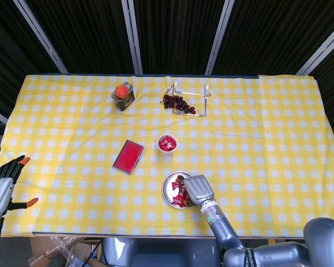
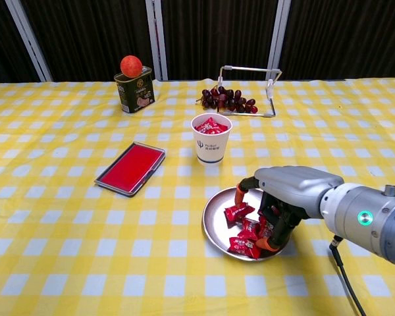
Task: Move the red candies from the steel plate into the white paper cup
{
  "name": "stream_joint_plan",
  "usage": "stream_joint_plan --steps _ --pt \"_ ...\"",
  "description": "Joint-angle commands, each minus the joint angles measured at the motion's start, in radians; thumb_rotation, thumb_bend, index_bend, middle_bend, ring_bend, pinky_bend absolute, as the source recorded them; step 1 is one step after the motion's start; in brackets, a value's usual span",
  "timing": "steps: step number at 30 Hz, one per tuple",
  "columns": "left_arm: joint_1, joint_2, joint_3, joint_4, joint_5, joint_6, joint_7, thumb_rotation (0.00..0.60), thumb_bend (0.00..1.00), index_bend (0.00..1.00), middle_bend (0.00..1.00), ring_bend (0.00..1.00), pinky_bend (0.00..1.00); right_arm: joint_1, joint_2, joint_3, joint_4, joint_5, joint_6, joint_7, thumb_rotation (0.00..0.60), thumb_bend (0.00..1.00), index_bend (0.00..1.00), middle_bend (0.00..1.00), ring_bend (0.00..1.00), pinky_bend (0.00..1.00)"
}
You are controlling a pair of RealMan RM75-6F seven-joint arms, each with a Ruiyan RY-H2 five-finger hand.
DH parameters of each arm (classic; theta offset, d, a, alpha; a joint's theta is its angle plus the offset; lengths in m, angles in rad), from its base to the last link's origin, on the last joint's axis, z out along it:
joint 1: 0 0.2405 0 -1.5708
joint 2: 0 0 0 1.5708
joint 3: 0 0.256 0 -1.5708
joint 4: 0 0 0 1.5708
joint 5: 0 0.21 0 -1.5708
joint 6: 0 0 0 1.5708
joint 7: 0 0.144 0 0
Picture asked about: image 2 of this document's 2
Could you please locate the metal wire stand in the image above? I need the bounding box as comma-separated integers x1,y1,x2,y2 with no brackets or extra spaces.
216,65,283,119

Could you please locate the white paper cup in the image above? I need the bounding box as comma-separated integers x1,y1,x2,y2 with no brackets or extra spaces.
190,113,234,167

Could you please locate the silver metal plate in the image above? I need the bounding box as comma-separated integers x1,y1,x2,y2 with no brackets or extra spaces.
202,186,296,263

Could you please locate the black pleated curtain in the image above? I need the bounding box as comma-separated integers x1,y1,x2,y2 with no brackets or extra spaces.
0,0,395,89

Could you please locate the red ink pad case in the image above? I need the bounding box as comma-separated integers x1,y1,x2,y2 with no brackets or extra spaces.
94,141,167,198

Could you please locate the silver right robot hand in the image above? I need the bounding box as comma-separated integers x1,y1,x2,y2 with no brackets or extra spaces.
234,166,346,253

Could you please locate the dark red grape bunch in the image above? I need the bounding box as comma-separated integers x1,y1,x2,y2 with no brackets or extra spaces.
196,85,259,115

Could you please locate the yellow white checked tablecloth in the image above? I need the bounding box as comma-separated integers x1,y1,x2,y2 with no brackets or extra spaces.
0,78,395,316

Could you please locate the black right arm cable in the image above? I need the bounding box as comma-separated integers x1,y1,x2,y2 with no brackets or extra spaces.
328,235,367,316

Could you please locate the white metal frame post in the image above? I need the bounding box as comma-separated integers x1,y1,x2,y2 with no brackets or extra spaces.
266,0,292,81
5,0,53,82
144,0,169,82

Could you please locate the dark green tin can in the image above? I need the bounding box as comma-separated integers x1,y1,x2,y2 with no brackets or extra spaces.
113,65,156,115

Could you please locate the orange red round fruit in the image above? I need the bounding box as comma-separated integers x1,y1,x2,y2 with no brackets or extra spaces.
119,55,143,79

